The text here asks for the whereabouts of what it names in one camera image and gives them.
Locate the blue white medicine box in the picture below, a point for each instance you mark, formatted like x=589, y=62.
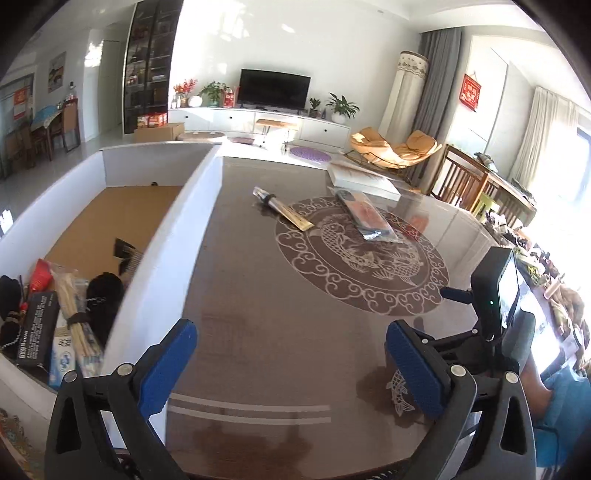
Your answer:
x=62, y=353

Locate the purple round mat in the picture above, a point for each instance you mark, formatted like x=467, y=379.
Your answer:
x=310, y=154

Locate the orange lounge chair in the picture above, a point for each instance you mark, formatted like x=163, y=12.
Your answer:
x=377, y=151

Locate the red wall hanging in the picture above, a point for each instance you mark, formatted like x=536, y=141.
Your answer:
x=470, y=92

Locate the clear packaged pink item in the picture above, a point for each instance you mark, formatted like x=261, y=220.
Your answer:
x=369, y=221

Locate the cardboard box on floor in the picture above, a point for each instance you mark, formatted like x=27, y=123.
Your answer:
x=163, y=133

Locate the black sock bundle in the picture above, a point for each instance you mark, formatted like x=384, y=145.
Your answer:
x=103, y=298

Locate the wooden chair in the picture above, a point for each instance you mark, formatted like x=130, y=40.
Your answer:
x=464, y=182

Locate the white standing air conditioner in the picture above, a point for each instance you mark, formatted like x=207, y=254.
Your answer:
x=411, y=74

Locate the red flower vase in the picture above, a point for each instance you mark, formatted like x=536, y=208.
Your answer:
x=182, y=91

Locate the white tv cabinet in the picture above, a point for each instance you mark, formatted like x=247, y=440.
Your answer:
x=241, y=122

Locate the white flat box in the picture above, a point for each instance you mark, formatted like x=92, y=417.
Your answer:
x=355, y=178

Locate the red gift pouch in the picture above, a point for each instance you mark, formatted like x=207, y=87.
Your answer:
x=40, y=280

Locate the black hair comb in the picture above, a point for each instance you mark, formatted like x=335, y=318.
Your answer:
x=128, y=256

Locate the grey curtain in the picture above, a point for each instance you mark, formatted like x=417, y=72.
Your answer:
x=442, y=48

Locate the dark glass display cabinet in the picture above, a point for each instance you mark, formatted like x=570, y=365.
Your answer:
x=148, y=60

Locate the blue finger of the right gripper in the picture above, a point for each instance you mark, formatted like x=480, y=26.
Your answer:
x=473, y=349
x=457, y=295

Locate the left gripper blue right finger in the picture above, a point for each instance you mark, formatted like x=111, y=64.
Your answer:
x=490, y=411

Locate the black knit hat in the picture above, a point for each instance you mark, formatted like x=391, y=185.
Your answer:
x=10, y=292

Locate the black flat television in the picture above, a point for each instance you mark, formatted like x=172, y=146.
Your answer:
x=266, y=88

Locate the person's right hand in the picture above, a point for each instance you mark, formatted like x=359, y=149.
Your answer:
x=537, y=394

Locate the black odor removing bar box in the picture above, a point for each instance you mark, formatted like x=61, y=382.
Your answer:
x=36, y=338

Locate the green potted plant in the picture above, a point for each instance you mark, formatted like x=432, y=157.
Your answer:
x=342, y=109

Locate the bamboo sticks packet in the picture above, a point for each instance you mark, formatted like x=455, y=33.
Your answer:
x=71, y=290

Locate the floral patterned cloth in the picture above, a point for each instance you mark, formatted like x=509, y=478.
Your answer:
x=18, y=455

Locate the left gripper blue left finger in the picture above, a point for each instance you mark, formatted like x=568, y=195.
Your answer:
x=100, y=427

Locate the dining table with chairs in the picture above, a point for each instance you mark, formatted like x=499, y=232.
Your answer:
x=31, y=139

